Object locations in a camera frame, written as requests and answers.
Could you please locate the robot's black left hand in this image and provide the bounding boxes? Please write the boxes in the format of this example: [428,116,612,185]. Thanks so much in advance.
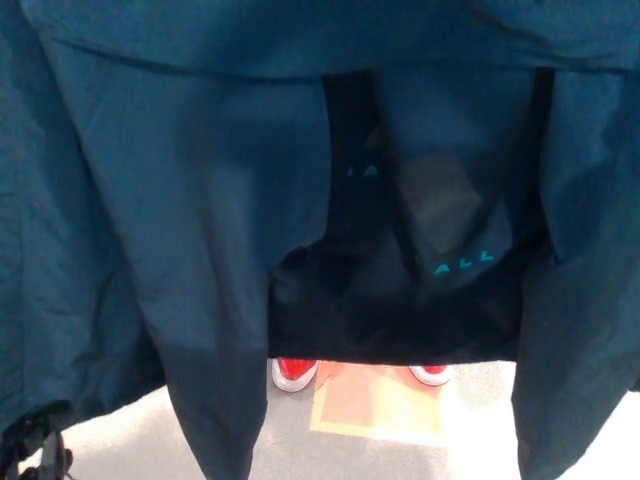
[40,433,76,480]

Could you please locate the dark teal blue coat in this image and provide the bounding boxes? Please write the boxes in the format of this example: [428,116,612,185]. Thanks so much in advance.
[0,0,640,480]

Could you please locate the person's right red white sneaker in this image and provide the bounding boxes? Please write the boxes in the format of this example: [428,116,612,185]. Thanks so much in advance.
[271,355,320,393]

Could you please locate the person's red white sneaker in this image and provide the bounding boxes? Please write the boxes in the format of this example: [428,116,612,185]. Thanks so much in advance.
[271,355,320,393]
[408,363,454,388]

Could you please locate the person's left red white sneaker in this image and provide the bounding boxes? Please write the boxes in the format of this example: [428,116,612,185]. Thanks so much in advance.
[408,363,454,388]

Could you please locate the orange floor mat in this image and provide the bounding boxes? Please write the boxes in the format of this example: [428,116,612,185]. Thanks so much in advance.
[308,360,452,447]

